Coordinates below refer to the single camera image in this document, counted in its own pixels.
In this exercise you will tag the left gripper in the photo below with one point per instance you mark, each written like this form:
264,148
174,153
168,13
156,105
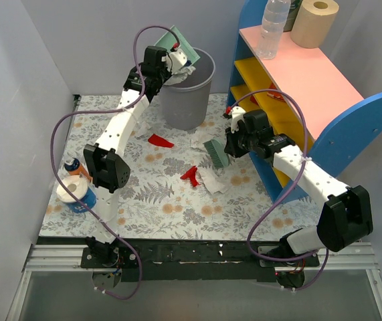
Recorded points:
165,76

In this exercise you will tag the grey plastic waste bin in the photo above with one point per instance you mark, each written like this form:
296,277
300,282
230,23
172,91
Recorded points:
184,105

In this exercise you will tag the dark green can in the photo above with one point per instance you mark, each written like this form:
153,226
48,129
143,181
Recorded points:
292,14

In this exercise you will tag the green hand brush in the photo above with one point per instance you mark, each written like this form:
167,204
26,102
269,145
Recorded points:
216,152

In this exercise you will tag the white crumpled paper near bin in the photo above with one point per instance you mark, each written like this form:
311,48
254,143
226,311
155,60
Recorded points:
198,139

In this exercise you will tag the clear plastic water bottle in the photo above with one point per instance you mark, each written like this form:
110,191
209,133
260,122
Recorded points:
272,27

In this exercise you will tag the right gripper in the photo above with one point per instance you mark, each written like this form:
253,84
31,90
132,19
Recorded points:
232,144

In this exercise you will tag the red packet on shelf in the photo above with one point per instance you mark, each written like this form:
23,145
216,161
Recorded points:
274,94

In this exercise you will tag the blue shelf unit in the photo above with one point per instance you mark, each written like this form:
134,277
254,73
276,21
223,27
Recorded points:
321,110

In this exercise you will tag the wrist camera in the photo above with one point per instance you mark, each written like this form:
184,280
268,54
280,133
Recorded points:
176,59
235,114

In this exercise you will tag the orange blue can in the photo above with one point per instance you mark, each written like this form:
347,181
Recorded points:
74,167

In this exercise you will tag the white tissue scrap far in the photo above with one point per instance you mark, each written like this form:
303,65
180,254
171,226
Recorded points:
143,129

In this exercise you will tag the brown paper roll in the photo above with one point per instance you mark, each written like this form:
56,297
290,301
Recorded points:
313,22

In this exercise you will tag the large red paper scrap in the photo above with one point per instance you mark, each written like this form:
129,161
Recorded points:
160,141

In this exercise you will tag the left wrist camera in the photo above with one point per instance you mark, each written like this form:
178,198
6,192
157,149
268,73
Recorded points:
176,59

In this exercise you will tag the grey crumpled paper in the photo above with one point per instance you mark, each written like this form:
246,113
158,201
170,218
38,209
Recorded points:
180,76

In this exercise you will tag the green plastic dustpan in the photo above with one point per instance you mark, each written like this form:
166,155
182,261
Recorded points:
174,40

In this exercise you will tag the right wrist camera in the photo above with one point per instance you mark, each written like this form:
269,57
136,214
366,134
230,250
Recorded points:
235,114

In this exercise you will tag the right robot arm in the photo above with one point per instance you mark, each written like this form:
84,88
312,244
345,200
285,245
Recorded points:
346,213

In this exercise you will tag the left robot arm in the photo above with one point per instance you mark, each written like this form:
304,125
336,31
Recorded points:
104,158

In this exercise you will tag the white paper scrap front right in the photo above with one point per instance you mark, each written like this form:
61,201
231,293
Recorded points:
212,182

